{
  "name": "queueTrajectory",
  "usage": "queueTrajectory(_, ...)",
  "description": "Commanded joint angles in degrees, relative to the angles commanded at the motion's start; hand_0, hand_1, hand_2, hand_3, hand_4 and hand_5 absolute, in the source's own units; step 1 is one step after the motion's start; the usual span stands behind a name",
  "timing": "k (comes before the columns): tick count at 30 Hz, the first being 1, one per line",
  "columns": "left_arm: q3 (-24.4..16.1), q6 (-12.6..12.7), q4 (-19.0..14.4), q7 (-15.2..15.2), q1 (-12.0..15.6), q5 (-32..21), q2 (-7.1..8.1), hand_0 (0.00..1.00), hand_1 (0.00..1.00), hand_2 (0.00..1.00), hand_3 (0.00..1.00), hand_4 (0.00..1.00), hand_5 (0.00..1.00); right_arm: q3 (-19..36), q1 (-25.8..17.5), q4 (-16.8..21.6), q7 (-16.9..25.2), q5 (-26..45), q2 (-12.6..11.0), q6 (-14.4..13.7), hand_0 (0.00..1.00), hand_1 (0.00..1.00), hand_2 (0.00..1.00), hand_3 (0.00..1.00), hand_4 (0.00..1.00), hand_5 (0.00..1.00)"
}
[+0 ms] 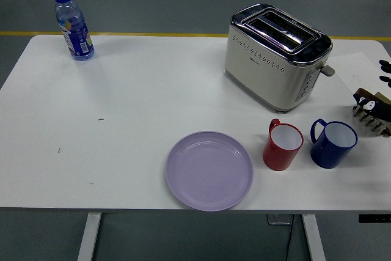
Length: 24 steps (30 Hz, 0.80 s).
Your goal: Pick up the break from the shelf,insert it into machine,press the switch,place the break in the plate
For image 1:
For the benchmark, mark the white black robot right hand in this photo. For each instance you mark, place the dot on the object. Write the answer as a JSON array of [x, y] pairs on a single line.
[[369, 105]]

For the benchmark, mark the brown bread slice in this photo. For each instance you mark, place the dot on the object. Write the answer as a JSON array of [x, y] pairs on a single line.
[[382, 96]]

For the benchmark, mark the cream chrome two-slot toaster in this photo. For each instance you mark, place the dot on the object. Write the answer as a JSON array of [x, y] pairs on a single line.
[[259, 71]]

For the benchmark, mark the purple round plate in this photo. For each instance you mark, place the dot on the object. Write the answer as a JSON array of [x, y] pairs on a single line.
[[209, 170]]

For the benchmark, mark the silver metal toast rack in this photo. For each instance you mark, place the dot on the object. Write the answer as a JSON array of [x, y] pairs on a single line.
[[371, 123]]

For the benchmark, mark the blue mug white inside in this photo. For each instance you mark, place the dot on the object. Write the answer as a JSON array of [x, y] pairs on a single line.
[[327, 155]]

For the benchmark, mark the red mug white inside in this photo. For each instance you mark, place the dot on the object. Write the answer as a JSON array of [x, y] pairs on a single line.
[[278, 157]]

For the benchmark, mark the black table control panel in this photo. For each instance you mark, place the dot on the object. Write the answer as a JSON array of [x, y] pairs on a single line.
[[374, 218]]

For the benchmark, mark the white table leg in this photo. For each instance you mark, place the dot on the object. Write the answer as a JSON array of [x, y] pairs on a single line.
[[314, 236], [88, 236]]

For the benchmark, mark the clear water bottle blue cap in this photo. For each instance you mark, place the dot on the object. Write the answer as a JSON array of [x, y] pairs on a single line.
[[76, 35]]

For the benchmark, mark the clear plastic bracket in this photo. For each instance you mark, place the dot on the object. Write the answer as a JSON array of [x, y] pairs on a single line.
[[278, 219]]

